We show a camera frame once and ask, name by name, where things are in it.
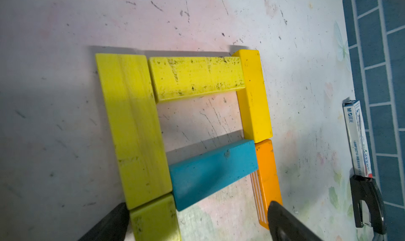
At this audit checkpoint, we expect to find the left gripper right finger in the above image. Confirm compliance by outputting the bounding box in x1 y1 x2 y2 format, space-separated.
267 201 321 241

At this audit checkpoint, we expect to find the yellow block diagonal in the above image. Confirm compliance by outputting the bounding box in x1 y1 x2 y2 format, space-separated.
233 50 273 144

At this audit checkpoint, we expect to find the yellow block vertical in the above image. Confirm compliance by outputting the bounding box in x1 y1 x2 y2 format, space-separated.
148 57 245 103
96 53 173 210

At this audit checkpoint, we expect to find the toothpaste tube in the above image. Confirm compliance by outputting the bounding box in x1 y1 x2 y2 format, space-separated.
343 100 372 178

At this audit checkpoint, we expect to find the black remote device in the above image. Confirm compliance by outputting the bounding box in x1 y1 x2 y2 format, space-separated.
350 175 387 235

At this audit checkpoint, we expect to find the yellow block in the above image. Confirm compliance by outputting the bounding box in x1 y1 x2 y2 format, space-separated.
129 193 181 241

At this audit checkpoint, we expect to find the teal block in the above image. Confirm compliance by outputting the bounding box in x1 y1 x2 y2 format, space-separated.
169 139 258 211

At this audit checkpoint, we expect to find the orange block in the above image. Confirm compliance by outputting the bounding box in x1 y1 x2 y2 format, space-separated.
250 139 283 229

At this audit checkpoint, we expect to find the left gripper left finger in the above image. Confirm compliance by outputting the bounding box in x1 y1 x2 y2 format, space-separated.
79 203 129 241

